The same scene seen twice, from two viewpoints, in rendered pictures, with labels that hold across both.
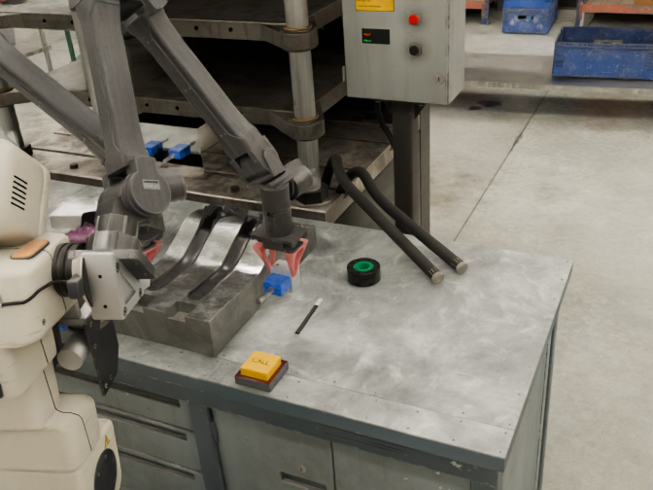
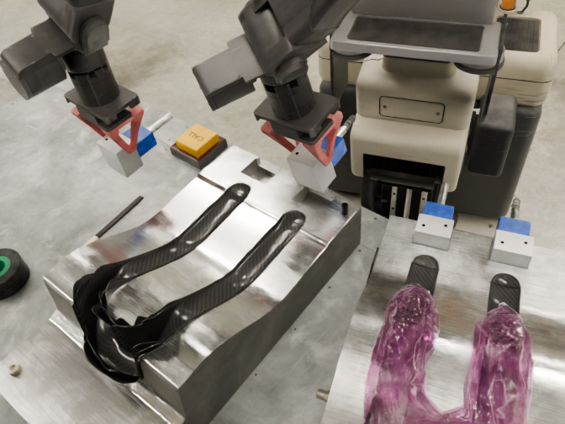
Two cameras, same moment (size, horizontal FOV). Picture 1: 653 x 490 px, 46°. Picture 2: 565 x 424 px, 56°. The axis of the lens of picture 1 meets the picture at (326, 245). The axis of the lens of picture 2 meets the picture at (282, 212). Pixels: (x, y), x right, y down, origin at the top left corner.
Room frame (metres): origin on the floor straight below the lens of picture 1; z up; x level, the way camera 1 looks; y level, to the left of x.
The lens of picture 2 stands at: (1.95, 0.52, 1.48)
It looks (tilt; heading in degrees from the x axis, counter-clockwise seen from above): 48 degrees down; 197
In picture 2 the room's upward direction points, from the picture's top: 7 degrees counter-clockwise
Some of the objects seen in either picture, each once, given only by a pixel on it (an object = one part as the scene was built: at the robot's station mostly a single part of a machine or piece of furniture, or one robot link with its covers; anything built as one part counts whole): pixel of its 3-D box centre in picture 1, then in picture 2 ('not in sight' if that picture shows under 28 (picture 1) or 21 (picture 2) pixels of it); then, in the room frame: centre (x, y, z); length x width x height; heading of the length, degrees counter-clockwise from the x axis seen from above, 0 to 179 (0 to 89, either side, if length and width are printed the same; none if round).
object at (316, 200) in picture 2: (141, 306); (315, 204); (1.40, 0.41, 0.87); 0.05 x 0.05 x 0.04; 63
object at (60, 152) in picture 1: (212, 143); not in sight; (2.63, 0.39, 0.76); 1.30 x 0.84 x 0.07; 63
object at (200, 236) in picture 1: (210, 246); (192, 262); (1.57, 0.27, 0.92); 0.35 x 0.16 x 0.09; 153
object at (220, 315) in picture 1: (220, 262); (187, 288); (1.58, 0.25, 0.87); 0.50 x 0.26 x 0.14; 153
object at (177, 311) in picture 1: (183, 315); (262, 177); (1.35, 0.31, 0.87); 0.05 x 0.05 x 0.04; 63
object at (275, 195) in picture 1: (277, 194); (76, 48); (1.38, 0.09, 1.12); 0.07 x 0.06 x 0.07; 147
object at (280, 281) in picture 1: (274, 287); (142, 136); (1.34, 0.11, 0.93); 0.13 x 0.05 x 0.05; 152
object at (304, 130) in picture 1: (209, 91); not in sight; (2.63, 0.37, 0.96); 1.29 x 0.83 x 0.18; 63
